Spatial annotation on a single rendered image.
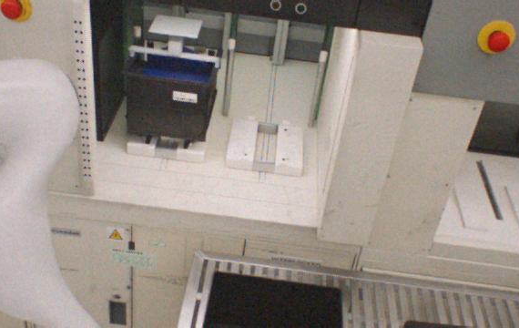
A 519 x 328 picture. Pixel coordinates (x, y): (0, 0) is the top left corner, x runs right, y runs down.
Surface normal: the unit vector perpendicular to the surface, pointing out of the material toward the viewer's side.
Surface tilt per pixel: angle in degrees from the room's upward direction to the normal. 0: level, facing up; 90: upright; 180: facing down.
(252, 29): 90
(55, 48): 90
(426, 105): 90
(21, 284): 69
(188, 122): 90
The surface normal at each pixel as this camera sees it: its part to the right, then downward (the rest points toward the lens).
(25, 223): 0.71, 0.18
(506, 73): -0.07, 0.58
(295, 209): 0.11, -0.80
